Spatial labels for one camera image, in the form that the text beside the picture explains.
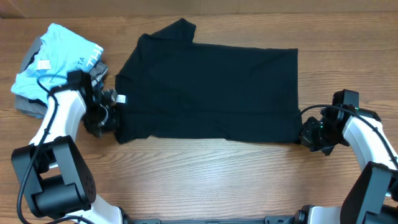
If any black t-shirt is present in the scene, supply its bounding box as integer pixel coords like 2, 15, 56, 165
115, 19, 302, 144

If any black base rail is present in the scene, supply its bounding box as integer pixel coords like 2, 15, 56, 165
131, 215, 294, 224

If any light blue folded t-shirt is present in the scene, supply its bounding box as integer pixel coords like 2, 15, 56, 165
11, 23, 104, 104

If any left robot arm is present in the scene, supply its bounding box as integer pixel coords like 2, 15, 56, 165
11, 70, 132, 224

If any grey folded shirt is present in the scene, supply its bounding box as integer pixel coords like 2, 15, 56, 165
14, 36, 108, 118

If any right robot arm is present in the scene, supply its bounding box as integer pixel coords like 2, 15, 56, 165
289, 90, 397, 224

